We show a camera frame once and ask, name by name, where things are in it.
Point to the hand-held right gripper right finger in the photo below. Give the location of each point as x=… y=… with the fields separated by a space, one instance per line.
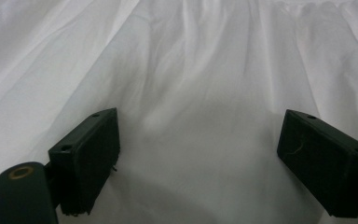
x=326 y=168

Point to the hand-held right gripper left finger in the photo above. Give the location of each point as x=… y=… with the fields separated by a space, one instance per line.
x=85 y=161

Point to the white garment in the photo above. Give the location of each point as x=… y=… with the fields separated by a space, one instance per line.
x=199 y=77

